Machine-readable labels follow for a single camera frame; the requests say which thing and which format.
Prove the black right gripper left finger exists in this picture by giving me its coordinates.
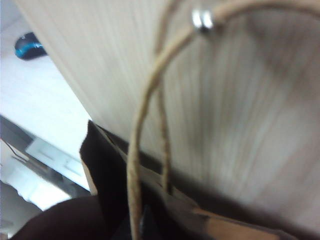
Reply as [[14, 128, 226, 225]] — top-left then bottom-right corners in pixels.
[[107, 207, 131, 240]]

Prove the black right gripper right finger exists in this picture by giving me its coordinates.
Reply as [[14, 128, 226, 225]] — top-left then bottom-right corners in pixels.
[[140, 204, 155, 240]]

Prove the white drawer cabinet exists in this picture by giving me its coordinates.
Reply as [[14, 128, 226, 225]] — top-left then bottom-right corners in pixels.
[[9, 137, 86, 181]]

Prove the white adhesive wall hook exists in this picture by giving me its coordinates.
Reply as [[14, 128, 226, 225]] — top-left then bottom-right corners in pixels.
[[191, 8, 215, 34]]

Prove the black and blue wireless mouse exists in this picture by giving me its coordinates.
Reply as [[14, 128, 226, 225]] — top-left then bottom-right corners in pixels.
[[14, 31, 48, 61]]

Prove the brown luckin coffee paper bag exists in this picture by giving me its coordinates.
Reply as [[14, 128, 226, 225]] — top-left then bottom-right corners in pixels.
[[14, 0, 320, 240]]

